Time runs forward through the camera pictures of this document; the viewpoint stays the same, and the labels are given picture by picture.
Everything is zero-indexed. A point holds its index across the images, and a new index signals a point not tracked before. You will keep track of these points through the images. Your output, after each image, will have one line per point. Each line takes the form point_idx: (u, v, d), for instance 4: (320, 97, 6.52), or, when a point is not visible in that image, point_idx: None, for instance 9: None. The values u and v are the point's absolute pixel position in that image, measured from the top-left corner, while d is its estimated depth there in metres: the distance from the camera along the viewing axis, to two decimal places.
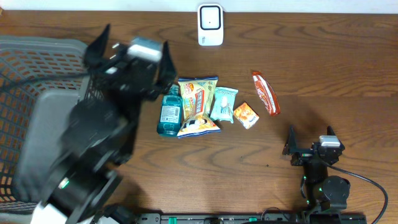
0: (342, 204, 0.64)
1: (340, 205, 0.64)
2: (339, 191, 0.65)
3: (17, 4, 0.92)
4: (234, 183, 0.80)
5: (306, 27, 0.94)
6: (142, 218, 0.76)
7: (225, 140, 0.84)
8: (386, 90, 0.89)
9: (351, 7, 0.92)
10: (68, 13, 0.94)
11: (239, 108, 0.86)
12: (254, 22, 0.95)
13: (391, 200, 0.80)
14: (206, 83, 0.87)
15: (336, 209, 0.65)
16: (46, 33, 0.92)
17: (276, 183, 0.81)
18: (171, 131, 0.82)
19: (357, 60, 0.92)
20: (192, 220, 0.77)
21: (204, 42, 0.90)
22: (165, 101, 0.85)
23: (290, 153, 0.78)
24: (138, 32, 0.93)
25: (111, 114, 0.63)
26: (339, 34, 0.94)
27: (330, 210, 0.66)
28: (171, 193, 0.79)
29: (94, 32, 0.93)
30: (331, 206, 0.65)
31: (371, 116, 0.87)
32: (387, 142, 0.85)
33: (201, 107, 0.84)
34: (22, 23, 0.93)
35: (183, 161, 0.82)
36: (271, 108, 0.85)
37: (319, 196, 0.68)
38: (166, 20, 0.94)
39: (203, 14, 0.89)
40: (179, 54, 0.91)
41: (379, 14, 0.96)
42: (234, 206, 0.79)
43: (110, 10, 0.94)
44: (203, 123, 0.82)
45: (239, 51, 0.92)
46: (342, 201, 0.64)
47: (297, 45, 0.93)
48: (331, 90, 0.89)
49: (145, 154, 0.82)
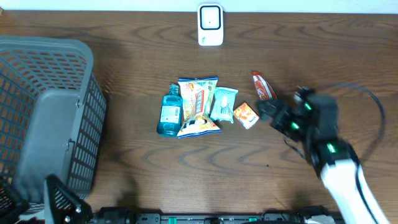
0: (333, 111, 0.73)
1: (330, 107, 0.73)
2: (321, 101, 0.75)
3: (16, 4, 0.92)
4: (234, 183, 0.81)
5: (306, 27, 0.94)
6: (143, 218, 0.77)
7: (225, 140, 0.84)
8: (387, 90, 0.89)
9: (352, 7, 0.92)
10: (69, 14, 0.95)
11: (239, 108, 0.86)
12: (254, 22, 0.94)
13: (392, 200, 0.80)
14: (206, 83, 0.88)
15: (327, 115, 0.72)
16: (46, 33, 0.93)
17: (276, 183, 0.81)
18: (171, 131, 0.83)
19: (357, 60, 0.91)
20: (192, 220, 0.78)
21: (204, 42, 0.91)
22: (165, 101, 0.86)
23: (268, 110, 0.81)
24: (137, 33, 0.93)
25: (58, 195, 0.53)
26: (340, 34, 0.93)
27: (323, 117, 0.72)
28: (172, 193, 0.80)
29: (94, 32, 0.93)
30: (323, 116, 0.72)
31: (372, 117, 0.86)
32: (387, 142, 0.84)
33: (201, 107, 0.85)
34: (22, 23, 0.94)
35: (183, 161, 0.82)
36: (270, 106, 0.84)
37: (311, 119, 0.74)
38: (166, 20, 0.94)
39: (203, 14, 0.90)
40: (179, 54, 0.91)
41: (379, 14, 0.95)
42: (234, 206, 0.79)
43: (110, 10, 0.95)
44: (203, 123, 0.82)
45: (239, 52, 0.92)
46: (331, 104, 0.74)
47: (297, 45, 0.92)
48: (331, 90, 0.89)
49: (145, 154, 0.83)
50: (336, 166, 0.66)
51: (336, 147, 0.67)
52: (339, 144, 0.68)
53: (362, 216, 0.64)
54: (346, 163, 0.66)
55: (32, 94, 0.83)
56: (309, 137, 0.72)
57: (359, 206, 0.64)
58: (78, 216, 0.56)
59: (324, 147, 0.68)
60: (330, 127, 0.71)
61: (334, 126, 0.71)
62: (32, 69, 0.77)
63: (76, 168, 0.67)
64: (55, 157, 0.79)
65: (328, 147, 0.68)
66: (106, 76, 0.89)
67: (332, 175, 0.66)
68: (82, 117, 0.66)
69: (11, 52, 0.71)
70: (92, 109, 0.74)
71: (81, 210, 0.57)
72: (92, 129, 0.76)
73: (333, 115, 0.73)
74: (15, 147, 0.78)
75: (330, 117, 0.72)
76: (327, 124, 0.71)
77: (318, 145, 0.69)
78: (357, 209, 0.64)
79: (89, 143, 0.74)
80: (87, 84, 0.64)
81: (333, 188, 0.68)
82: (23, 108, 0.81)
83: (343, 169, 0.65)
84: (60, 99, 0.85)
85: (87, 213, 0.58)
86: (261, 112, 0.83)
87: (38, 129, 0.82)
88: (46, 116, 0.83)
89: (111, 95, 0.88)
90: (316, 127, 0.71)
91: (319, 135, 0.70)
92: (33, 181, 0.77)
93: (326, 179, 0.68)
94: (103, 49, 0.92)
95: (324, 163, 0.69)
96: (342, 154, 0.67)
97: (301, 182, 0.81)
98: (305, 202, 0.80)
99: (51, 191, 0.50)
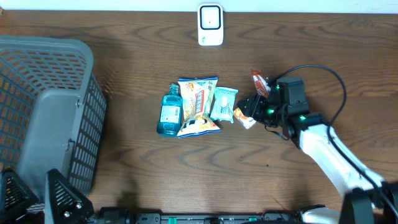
0: (298, 84, 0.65)
1: (295, 80, 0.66)
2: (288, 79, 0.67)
3: (15, 4, 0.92)
4: (234, 183, 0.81)
5: (306, 27, 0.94)
6: (142, 218, 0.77)
7: (225, 140, 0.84)
8: (386, 89, 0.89)
9: (352, 7, 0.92)
10: (68, 13, 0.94)
11: (236, 109, 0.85)
12: (254, 22, 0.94)
13: None
14: (206, 83, 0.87)
15: (298, 88, 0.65)
16: (46, 33, 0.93)
17: (276, 183, 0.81)
18: (171, 131, 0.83)
19: (357, 60, 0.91)
20: (192, 220, 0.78)
21: (204, 42, 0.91)
22: (165, 101, 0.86)
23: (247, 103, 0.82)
24: (137, 32, 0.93)
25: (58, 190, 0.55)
26: (340, 34, 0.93)
27: (293, 92, 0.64)
28: (171, 193, 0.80)
29: (94, 32, 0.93)
30: (290, 92, 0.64)
31: (372, 117, 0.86)
32: (387, 142, 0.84)
33: (201, 107, 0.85)
34: (22, 22, 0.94)
35: (183, 160, 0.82)
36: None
37: (282, 96, 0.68)
38: (166, 20, 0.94)
39: (203, 14, 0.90)
40: (178, 54, 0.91)
41: (379, 14, 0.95)
42: (234, 206, 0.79)
43: (110, 10, 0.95)
44: (203, 123, 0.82)
45: (239, 52, 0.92)
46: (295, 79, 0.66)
47: (297, 45, 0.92)
48: (331, 90, 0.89)
49: (145, 154, 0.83)
50: (309, 131, 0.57)
51: (308, 117, 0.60)
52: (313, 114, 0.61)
53: (338, 170, 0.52)
54: (318, 126, 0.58)
55: (32, 94, 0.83)
56: (282, 114, 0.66)
57: (333, 158, 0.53)
58: (78, 211, 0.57)
59: (296, 119, 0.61)
60: (300, 102, 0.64)
61: (303, 98, 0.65)
62: (32, 68, 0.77)
63: (76, 167, 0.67)
64: (55, 157, 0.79)
65: (300, 117, 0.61)
66: (106, 76, 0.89)
67: (307, 141, 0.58)
68: (82, 117, 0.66)
69: (11, 52, 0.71)
70: (92, 109, 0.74)
71: (82, 205, 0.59)
72: (92, 128, 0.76)
73: (301, 89, 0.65)
74: (15, 147, 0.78)
75: (298, 92, 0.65)
76: (296, 99, 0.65)
77: (291, 118, 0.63)
78: (333, 165, 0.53)
79: (89, 143, 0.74)
80: (87, 84, 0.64)
81: (309, 154, 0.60)
82: (23, 108, 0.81)
83: (319, 132, 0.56)
84: (60, 99, 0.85)
85: (87, 210, 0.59)
86: (243, 107, 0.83)
87: (38, 129, 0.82)
88: (46, 116, 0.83)
89: (111, 95, 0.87)
90: (285, 104, 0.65)
91: (291, 110, 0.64)
92: (33, 181, 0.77)
93: (305, 145, 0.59)
94: (103, 48, 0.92)
95: (298, 134, 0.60)
96: (316, 121, 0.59)
97: (300, 182, 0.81)
98: (305, 202, 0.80)
99: (53, 183, 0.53)
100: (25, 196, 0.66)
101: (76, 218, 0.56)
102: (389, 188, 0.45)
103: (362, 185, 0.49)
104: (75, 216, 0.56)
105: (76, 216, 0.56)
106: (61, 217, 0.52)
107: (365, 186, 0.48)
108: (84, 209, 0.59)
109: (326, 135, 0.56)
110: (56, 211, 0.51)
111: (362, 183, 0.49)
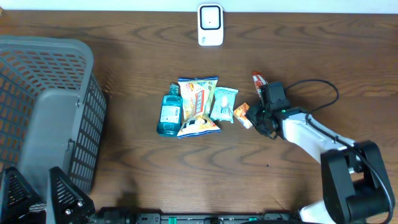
0: (277, 86, 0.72)
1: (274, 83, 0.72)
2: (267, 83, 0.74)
3: (16, 4, 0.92)
4: (234, 183, 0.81)
5: (306, 27, 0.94)
6: (142, 218, 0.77)
7: (225, 140, 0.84)
8: (386, 89, 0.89)
9: (352, 7, 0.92)
10: (69, 13, 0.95)
11: (239, 108, 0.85)
12: (254, 22, 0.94)
13: None
14: (206, 83, 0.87)
15: (277, 89, 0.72)
16: (46, 33, 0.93)
17: (276, 183, 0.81)
18: (171, 131, 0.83)
19: (357, 60, 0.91)
20: (192, 220, 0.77)
21: (204, 42, 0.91)
22: (165, 101, 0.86)
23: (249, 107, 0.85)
24: (137, 32, 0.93)
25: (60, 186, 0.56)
26: (340, 34, 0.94)
27: (273, 92, 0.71)
28: (172, 193, 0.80)
29: (94, 32, 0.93)
30: (270, 93, 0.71)
31: (372, 117, 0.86)
32: (387, 142, 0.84)
33: (201, 107, 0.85)
34: (22, 23, 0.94)
35: (183, 160, 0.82)
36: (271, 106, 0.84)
37: (263, 98, 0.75)
38: (166, 20, 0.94)
39: (203, 14, 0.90)
40: (178, 54, 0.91)
41: (379, 14, 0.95)
42: (234, 206, 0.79)
43: (110, 10, 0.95)
44: (203, 123, 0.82)
45: (239, 52, 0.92)
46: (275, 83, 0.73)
47: (297, 45, 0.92)
48: (331, 90, 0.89)
49: (145, 154, 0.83)
50: (287, 119, 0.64)
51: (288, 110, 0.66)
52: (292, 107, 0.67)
53: (313, 140, 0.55)
54: (296, 116, 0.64)
55: (32, 94, 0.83)
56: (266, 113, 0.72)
57: (308, 134, 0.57)
58: (79, 210, 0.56)
59: (278, 114, 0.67)
60: (280, 100, 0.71)
61: (283, 97, 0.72)
62: (32, 68, 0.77)
63: (76, 167, 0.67)
64: (55, 157, 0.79)
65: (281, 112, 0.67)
66: (106, 76, 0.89)
67: (290, 127, 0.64)
68: (82, 117, 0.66)
69: (11, 52, 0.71)
70: (92, 109, 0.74)
71: (83, 203, 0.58)
72: (92, 128, 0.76)
73: (280, 89, 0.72)
74: (15, 147, 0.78)
75: (277, 92, 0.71)
76: (277, 98, 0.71)
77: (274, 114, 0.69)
78: (309, 140, 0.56)
79: (89, 143, 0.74)
80: (87, 84, 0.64)
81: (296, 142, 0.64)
82: (23, 107, 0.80)
83: (297, 118, 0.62)
84: (60, 99, 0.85)
85: (88, 208, 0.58)
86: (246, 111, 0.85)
87: (38, 129, 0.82)
88: (46, 116, 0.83)
89: (111, 95, 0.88)
90: (268, 103, 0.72)
91: (273, 107, 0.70)
92: (33, 180, 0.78)
93: (288, 133, 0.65)
94: (103, 49, 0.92)
95: (282, 125, 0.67)
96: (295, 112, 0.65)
97: (300, 182, 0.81)
98: (305, 202, 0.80)
99: (53, 180, 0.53)
100: (28, 195, 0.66)
101: (76, 216, 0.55)
102: (361, 147, 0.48)
103: (336, 146, 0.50)
104: (76, 214, 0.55)
105: (76, 214, 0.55)
106: (61, 215, 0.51)
107: (339, 147, 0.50)
108: (86, 208, 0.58)
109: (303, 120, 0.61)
110: (56, 209, 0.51)
111: (336, 145, 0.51)
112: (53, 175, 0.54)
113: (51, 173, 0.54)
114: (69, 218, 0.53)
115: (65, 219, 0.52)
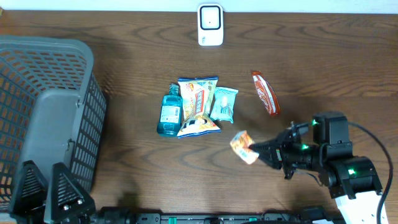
0: (342, 122, 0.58)
1: (339, 117, 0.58)
2: (328, 113, 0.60)
3: (15, 4, 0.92)
4: (234, 183, 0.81)
5: (306, 27, 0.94)
6: (142, 218, 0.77)
7: (225, 140, 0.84)
8: (386, 89, 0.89)
9: (352, 7, 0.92)
10: (69, 13, 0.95)
11: None
12: (254, 22, 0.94)
13: (392, 200, 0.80)
14: (206, 83, 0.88)
15: (341, 126, 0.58)
16: (46, 33, 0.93)
17: (276, 183, 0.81)
18: (171, 131, 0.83)
19: (357, 60, 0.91)
20: (192, 220, 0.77)
21: (204, 42, 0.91)
22: (165, 101, 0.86)
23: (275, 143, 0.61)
24: (137, 33, 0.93)
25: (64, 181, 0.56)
26: (340, 34, 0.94)
27: (337, 130, 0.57)
28: (172, 193, 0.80)
29: (94, 33, 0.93)
30: (333, 129, 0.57)
31: (372, 117, 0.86)
32: (387, 142, 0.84)
33: (201, 107, 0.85)
34: (22, 22, 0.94)
35: (183, 160, 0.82)
36: (269, 108, 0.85)
37: (318, 132, 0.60)
38: (166, 20, 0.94)
39: (203, 14, 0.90)
40: (179, 54, 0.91)
41: (379, 14, 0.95)
42: (234, 206, 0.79)
43: (110, 10, 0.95)
44: (203, 123, 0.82)
45: (239, 52, 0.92)
46: (338, 116, 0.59)
47: (297, 45, 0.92)
48: (331, 90, 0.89)
49: (145, 154, 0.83)
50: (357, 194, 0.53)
51: (357, 170, 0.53)
52: (357, 160, 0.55)
53: None
54: (367, 193, 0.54)
55: (32, 94, 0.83)
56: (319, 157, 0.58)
57: None
58: (78, 208, 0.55)
59: (343, 171, 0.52)
60: (341, 142, 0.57)
61: (346, 137, 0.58)
62: (32, 69, 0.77)
63: (76, 167, 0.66)
64: (55, 157, 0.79)
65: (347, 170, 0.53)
66: (106, 76, 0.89)
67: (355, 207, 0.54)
68: (82, 117, 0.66)
69: (11, 52, 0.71)
70: (92, 109, 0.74)
71: (83, 201, 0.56)
72: (92, 128, 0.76)
73: (344, 127, 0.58)
74: (15, 147, 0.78)
75: (340, 130, 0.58)
76: (339, 139, 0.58)
77: (329, 163, 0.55)
78: None
79: (89, 143, 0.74)
80: (87, 84, 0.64)
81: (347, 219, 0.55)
82: (23, 107, 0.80)
83: (369, 201, 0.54)
84: (60, 99, 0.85)
85: (88, 206, 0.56)
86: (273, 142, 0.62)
87: (38, 129, 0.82)
88: (46, 116, 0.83)
89: (111, 95, 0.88)
90: (326, 143, 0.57)
91: (331, 152, 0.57)
92: None
93: (346, 207, 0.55)
94: (103, 49, 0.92)
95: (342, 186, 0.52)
96: (364, 178, 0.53)
97: (301, 183, 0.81)
98: (305, 203, 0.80)
99: (55, 178, 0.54)
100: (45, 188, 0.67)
101: (74, 213, 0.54)
102: None
103: None
104: (73, 211, 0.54)
105: (74, 211, 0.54)
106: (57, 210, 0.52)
107: None
108: (86, 206, 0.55)
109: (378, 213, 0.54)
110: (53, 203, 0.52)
111: None
112: (56, 170, 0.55)
113: (55, 168, 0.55)
114: (64, 214, 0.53)
115: (60, 214, 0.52)
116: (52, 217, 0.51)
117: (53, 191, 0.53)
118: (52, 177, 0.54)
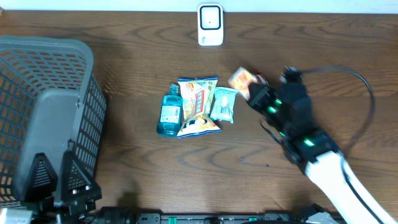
0: (303, 102, 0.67)
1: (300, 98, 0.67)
2: (290, 90, 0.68)
3: (15, 4, 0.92)
4: (234, 183, 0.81)
5: (306, 27, 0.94)
6: (142, 218, 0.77)
7: (225, 140, 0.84)
8: (386, 89, 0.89)
9: (352, 7, 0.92)
10: (69, 13, 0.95)
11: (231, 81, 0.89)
12: (254, 22, 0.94)
13: (392, 200, 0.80)
14: (206, 83, 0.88)
15: (301, 105, 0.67)
16: (46, 33, 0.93)
17: (276, 183, 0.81)
18: (171, 131, 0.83)
19: (357, 60, 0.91)
20: (192, 219, 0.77)
21: (204, 42, 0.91)
22: (165, 101, 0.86)
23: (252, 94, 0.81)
24: (137, 33, 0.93)
25: (73, 168, 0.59)
26: (340, 34, 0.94)
27: (298, 110, 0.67)
28: (171, 193, 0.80)
29: (94, 33, 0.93)
30: (296, 111, 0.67)
31: (372, 116, 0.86)
32: (387, 142, 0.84)
33: (201, 107, 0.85)
34: (22, 22, 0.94)
35: (183, 160, 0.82)
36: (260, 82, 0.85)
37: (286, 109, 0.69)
38: (167, 20, 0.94)
39: (203, 14, 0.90)
40: (179, 54, 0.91)
41: (379, 14, 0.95)
42: (234, 206, 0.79)
43: (110, 10, 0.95)
44: (203, 123, 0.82)
45: (239, 52, 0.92)
46: (299, 96, 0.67)
47: (297, 45, 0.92)
48: (331, 90, 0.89)
49: (145, 154, 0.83)
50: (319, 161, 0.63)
51: (316, 143, 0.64)
52: (314, 133, 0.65)
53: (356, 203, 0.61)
54: (329, 155, 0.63)
55: (32, 94, 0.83)
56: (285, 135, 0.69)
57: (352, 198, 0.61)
58: (86, 193, 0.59)
59: (302, 146, 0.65)
60: (303, 117, 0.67)
61: (308, 116, 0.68)
62: (32, 69, 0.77)
63: None
64: (55, 157, 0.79)
65: (305, 142, 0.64)
66: (106, 76, 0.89)
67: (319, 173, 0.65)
68: (82, 117, 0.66)
69: (11, 52, 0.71)
70: (92, 109, 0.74)
71: (91, 188, 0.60)
72: (92, 128, 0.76)
73: (306, 105, 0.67)
74: (15, 147, 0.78)
75: (303, 109, 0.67)
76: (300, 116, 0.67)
77: (292, 141, 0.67)
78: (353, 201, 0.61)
79: (89, 143, 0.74)
80: (87, 84, 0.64)
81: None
82: (23, 107, 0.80)
83: (336, 165, 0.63)
84: (60, 99, 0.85)
85: (96, 193, 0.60)
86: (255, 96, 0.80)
87: (38, 129, 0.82)
88: (46, 116, 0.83)
89: (111, 95, 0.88)
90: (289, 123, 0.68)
91: (296, 131, 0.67)
92: None
93: (312, 175, 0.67)
94: (103, 49, 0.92)
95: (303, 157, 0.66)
96: (322, 149, 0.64)
97: (301, 182, 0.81)
98: (305, 202, 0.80)
99: (67, 163, 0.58)
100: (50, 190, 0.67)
101: (81, 197, 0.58)
102: None
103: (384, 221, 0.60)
104: (81, 195, 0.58)
105: (81, 195, 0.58)
106: (66, 193, 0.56)
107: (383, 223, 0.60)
108: (92, 192, 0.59)
109: (343, 175, 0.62)
110: (63, 186, 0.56)
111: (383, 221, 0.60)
112: (67, 157, 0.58)
113: (67, 154, 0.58)
114: (73, 198, 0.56)
115: (69, 198, 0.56)
116: (62, 199, 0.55)
117: (63, 177, 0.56)
118: (63, 162, 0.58)
